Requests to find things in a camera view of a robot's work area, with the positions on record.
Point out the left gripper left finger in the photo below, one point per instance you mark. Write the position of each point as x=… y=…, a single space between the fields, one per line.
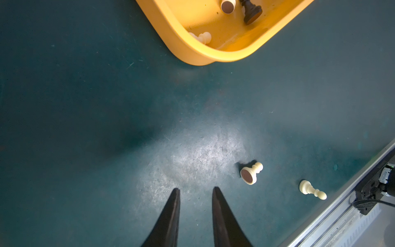
x=166 y=229

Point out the white chess piece centre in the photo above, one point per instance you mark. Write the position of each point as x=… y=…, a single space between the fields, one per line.
x=249 y=174

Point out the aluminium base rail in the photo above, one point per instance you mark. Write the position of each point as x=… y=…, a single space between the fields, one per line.
x=336 y=222

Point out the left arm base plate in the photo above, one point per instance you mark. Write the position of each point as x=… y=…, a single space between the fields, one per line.
x=378 y=183

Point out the white chess pawn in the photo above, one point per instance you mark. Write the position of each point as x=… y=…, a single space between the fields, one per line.
x=204 y=38
x=228 y=6
x=306 y=188

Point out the yellow plastic storage box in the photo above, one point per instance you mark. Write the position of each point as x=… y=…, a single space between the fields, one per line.
x=232 y=39

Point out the black chess piece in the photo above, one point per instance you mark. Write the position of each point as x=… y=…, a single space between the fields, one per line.
x=252 y=11

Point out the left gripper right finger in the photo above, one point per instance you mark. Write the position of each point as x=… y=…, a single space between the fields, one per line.
x=227 y=231

